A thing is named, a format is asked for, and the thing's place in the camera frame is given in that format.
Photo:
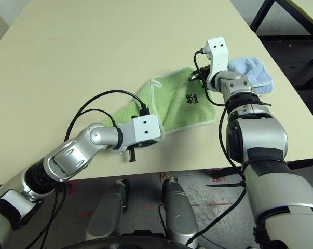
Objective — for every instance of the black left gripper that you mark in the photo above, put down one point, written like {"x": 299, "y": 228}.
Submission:
{"x": 131, "y": 155}

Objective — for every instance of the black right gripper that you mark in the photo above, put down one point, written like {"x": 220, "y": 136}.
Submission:
{"x": 203, "y": 75}

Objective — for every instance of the green sock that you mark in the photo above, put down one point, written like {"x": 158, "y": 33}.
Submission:
{"x": 177, "y": 103}

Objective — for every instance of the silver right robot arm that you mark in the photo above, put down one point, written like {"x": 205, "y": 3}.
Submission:
{"x": 262, "y": 135}

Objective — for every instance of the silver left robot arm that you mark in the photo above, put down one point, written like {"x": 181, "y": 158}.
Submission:
{"x": 68, "y": 155}

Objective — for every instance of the light blue folded towel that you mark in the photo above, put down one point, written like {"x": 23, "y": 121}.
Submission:
{"x": 257, "y": 72}

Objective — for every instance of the grey left robot leg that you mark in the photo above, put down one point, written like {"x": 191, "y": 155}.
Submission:
{"x": 107, "y": 207}

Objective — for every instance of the black robot waist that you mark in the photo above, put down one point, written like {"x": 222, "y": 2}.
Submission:
{"x": 125, "y": 242}

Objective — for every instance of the black table underframe bar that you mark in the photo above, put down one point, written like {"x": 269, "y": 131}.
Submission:
{"x": 306, "y": 164}

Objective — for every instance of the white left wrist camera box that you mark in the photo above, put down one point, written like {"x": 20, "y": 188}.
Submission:
{"x": 146, "y": 127}

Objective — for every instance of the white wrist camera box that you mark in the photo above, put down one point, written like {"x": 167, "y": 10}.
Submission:
{"x": 218, "y": 52}
{"x": 146, "y": 127}

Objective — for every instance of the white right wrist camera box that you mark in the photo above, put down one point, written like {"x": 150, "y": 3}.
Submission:
{"x": 218, "y": 52}

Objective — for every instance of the wooden table with black frame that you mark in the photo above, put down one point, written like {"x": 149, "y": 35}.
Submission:
{"x": 309, "y": 15}

